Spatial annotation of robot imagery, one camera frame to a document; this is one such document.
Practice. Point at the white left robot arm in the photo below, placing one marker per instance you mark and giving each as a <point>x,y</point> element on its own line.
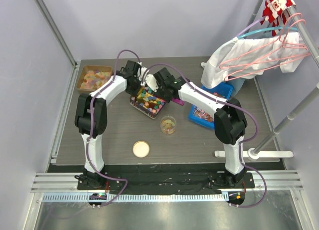
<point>91,120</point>

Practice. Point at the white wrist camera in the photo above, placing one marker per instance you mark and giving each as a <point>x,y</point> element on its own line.
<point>143,73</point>
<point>150,82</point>

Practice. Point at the round gold jar lid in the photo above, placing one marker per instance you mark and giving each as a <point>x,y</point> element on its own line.
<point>141,149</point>

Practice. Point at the pink wire hanger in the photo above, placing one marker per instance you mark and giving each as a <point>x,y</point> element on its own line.
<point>251,57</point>

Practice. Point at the aluminium corner post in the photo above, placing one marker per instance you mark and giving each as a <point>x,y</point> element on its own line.
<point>55,30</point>

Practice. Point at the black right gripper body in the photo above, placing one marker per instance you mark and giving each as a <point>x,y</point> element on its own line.
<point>161,94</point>

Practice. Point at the red white cloth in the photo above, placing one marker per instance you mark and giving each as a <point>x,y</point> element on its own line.
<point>275,12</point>

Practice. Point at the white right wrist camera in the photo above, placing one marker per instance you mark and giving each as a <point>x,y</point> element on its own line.
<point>150,82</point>

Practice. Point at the aluminium frame rail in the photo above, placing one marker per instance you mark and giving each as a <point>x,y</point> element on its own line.
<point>170,184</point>

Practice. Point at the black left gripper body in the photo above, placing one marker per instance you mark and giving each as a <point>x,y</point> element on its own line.
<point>133,91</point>

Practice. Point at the grey clothes rack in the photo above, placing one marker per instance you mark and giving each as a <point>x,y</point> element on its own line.
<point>292,99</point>

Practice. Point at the teal hanger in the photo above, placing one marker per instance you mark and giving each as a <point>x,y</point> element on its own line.
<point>267,32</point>

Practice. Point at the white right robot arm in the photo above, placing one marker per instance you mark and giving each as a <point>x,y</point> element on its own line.
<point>229,121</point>

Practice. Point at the magenta plastic scoop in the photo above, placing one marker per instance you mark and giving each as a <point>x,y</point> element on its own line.
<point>178,101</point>

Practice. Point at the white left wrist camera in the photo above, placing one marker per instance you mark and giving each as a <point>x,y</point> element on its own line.
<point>143,73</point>

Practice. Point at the white shirt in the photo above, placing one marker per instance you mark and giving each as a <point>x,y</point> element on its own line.
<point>211,76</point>

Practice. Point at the clear glass jar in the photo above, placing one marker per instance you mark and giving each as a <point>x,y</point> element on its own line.
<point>168,125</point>

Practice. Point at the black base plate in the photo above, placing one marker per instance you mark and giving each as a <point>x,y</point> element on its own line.
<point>141,177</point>

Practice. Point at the dark tin of star candies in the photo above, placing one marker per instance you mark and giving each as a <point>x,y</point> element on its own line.
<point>147,103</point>

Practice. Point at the slotted cable duct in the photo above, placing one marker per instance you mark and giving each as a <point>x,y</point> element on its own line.
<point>98,198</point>

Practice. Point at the gold tin of popsicle candies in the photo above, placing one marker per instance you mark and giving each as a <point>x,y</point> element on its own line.
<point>92,77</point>

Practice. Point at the grey blue cloth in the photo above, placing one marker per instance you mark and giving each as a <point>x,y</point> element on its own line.
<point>237,85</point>

